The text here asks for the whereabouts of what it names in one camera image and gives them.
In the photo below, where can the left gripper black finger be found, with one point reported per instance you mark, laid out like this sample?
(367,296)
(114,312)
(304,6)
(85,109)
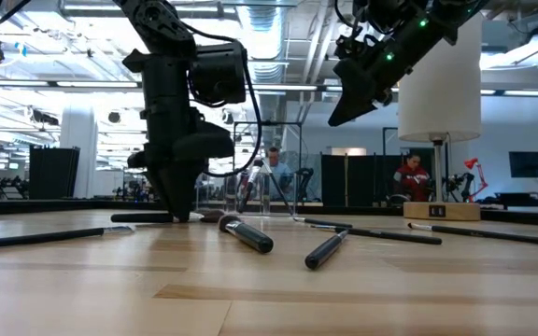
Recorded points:
(178,191)

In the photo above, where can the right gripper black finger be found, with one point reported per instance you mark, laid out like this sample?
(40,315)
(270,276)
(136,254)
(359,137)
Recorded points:
(355,88)

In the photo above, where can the medium dark-bristle makeup brush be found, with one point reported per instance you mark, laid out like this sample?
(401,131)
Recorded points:
(250,184)

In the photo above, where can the thick black face brush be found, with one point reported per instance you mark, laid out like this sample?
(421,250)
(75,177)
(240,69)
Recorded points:
(250,235)

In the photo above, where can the thin black makeup brush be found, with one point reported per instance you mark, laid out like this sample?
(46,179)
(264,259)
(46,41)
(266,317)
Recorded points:
(390,236)
(325,223)
(322,252)
(40,238)
(484,233)

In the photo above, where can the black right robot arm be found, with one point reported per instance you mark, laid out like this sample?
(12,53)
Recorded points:
(460,11)

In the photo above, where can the clear acrylic brush organizer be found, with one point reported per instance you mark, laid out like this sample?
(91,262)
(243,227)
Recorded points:
(213,200)

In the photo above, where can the white shade table lamp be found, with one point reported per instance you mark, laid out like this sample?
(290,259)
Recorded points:
(439,84)

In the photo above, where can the black partition panel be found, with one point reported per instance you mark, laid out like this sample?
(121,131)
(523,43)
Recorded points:
(358,179)
(54,172)

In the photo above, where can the person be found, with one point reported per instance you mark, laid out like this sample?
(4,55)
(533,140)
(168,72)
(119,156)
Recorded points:
(411,179)
(276,172)

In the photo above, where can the red desk lamp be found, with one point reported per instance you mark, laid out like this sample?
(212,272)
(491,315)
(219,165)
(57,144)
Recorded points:
(477,168)

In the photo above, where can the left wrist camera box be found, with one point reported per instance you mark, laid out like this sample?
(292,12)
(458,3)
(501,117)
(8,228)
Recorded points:
(217,72)

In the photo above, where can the black wall monitor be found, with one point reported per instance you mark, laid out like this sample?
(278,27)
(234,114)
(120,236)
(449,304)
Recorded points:
(528,164)

